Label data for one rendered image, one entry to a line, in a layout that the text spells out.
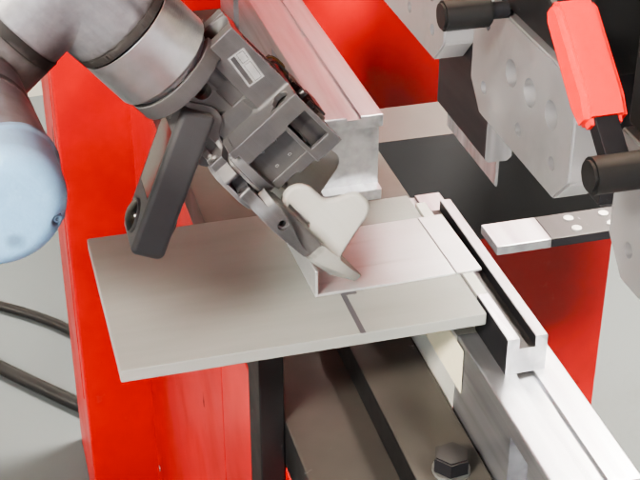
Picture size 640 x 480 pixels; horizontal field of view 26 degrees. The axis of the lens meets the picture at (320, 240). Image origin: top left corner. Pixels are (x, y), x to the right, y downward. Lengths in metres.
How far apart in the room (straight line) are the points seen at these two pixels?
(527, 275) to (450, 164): 0.71
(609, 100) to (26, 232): 0.32
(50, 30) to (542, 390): 0.41
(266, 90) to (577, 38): 0.34
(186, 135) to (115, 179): 1.01
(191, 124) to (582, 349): 1.50
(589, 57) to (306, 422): 0.52
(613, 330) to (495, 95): 1.96
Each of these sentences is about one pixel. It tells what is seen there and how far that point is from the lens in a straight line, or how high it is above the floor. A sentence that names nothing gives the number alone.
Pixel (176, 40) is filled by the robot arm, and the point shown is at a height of 1.21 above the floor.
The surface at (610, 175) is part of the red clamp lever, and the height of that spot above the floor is 1.26.
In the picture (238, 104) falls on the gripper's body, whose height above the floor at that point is 1.15.
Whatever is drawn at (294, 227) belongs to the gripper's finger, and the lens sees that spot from 0.97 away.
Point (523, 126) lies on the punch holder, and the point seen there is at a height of 1.20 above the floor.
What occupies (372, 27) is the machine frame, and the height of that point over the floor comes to 0.82.
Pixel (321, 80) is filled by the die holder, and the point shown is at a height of 0.97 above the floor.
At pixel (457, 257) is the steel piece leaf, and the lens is 1.06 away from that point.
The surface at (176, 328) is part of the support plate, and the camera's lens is 0.98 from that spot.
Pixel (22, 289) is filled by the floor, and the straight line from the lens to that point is 2.92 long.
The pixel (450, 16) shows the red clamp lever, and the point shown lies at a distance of 0.80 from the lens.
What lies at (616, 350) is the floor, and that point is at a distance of 2.73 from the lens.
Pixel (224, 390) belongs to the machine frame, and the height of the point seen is 0.72.
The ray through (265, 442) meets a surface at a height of 0.86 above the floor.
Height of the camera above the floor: 1.56
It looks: 31 degrees down
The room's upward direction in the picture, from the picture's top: straight up
